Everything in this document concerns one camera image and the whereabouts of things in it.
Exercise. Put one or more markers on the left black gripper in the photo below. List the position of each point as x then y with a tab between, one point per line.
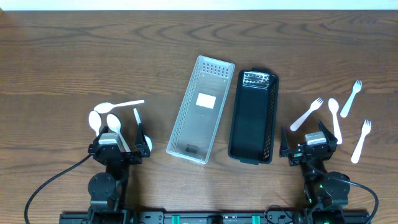
121	155

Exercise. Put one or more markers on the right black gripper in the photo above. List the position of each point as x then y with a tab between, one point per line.
306	155

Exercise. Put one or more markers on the white fork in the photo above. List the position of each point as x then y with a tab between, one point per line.
366	129
356	89
314	106

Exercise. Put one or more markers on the black plastic basket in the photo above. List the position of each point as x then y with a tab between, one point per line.
252	133

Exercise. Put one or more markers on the clear plastic basket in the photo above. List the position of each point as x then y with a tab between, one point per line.
195	128

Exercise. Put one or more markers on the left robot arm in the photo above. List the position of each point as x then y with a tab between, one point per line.
108	188

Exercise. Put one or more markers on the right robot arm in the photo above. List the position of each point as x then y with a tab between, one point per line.
324	190

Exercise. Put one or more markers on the white spoon top horizontal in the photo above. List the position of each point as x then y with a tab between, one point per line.
106	107

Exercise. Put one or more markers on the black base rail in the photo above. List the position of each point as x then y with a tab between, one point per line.
271	216

